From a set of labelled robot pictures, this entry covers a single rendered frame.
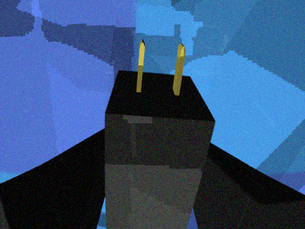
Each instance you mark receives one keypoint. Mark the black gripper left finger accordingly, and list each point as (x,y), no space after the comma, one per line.
(66,192)

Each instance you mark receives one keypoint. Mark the black two-prong plug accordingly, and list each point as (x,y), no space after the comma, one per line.
(158,131)

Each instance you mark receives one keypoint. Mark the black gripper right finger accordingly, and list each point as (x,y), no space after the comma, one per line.
(233,195)

